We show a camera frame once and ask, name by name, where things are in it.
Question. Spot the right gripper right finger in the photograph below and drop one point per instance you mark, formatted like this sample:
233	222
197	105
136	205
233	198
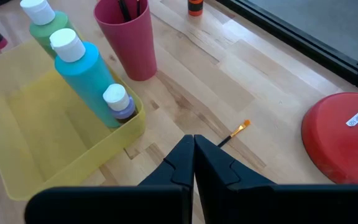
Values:
219	186

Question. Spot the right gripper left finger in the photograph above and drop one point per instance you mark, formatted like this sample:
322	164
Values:
179	168

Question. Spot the small paintbrush orange bristles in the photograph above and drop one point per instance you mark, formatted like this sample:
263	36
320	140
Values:
238	130

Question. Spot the small purple paint bottle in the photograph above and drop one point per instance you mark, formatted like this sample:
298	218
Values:
125	109

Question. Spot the large teal paint bottle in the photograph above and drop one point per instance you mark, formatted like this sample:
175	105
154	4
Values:
85	84

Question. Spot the orange paint bottle black label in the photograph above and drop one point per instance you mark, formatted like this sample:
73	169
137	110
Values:
195	7

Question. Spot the paintbrush with silver ferrule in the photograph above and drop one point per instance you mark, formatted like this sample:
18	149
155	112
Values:
124	9

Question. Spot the large green paint bottle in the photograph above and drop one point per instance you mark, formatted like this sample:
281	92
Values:
42	34

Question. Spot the red lamp stand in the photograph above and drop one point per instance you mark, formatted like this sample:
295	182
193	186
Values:
331	146

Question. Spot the maroon plastic cup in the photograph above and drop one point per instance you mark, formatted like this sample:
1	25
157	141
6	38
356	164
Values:
129	46

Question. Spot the yellow translucent plastic bin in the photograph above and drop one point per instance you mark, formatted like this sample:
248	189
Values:
42	133

